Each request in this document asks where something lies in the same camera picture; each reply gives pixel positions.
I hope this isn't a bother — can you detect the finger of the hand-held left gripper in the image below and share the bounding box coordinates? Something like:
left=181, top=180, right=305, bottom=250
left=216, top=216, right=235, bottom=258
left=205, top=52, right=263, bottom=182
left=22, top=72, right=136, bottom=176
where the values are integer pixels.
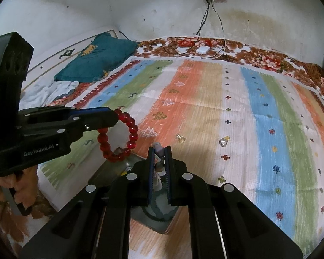
left=21, top=109, right=120, bottom=145
left=18, top=106, right=114, bottom=120

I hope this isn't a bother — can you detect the green jade bangle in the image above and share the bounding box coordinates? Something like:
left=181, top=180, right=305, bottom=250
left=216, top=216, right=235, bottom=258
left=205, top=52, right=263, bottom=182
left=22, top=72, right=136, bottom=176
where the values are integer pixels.
left=140, top=194, right=179, bottom=222

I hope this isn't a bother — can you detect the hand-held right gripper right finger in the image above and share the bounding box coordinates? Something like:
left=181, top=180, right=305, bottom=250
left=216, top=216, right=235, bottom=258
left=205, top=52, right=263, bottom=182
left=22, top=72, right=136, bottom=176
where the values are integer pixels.
left=165, top=146, right=304, bottom=259

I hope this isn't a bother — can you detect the striped colourful blanket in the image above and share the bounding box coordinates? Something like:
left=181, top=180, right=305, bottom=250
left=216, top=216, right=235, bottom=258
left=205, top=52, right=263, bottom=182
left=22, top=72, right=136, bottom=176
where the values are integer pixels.
left=39, top=57, right=324, bottom=259

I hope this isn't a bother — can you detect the white charging cable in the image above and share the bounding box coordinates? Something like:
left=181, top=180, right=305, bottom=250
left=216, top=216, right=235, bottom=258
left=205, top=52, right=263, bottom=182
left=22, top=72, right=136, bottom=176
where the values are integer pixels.
left=201, top=0, right=228, bottom=59

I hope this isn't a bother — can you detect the black power cable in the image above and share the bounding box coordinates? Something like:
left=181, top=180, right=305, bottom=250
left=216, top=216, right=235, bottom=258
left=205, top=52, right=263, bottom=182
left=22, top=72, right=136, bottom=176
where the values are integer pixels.
left=159, top=1, right=214, bottom=58

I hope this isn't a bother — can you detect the white bead bracelet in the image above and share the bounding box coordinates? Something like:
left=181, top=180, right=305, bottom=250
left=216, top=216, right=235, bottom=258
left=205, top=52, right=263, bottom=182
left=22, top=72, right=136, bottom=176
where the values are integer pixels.
left=152, top=141, right=168, bottom=193

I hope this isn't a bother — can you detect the teal pillow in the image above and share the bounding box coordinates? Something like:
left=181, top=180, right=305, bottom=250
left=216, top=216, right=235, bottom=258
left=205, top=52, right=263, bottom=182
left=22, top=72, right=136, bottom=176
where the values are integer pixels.
left=53, top=32, right=139, bottom=83

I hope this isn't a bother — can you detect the silver metal tin box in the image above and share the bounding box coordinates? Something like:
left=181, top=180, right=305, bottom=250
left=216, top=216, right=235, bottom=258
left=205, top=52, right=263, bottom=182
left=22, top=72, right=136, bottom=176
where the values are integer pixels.
left=88, top=151, right=184, bottom=236

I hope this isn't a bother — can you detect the white crumpled cloth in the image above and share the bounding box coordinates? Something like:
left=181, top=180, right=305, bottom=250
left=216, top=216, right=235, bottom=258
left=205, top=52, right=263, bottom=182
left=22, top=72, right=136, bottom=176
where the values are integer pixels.
left=19, top=80, right=79, bottom=107

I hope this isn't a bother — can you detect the person's left hand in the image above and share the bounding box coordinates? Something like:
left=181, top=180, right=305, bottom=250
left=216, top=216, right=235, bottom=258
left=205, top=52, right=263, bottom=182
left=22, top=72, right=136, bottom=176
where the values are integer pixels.
left=0, top=171, right=38, bottom=218

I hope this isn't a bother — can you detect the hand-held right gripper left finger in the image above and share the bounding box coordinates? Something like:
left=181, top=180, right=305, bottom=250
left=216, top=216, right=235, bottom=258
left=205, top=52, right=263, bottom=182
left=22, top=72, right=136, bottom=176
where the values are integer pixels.
left=20, top=146, right=156, bottom=259

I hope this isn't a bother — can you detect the red bead bracelet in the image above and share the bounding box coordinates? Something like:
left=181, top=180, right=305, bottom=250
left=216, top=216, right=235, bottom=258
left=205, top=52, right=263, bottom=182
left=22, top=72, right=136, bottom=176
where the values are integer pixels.
left=97, top=109, right=139, bottom=164

